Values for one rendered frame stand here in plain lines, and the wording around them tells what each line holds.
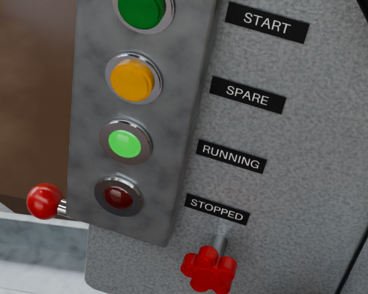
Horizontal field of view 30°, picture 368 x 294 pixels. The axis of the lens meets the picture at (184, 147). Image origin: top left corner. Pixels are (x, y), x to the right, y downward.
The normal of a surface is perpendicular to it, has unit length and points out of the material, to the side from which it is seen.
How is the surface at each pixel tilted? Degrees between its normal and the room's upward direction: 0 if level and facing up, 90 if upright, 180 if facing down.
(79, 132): 90
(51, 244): 90
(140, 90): 90
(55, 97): 0
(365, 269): 90
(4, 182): 0
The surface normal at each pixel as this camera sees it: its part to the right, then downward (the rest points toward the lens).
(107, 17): -0.28, 0.61
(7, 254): -0.11, -0.79
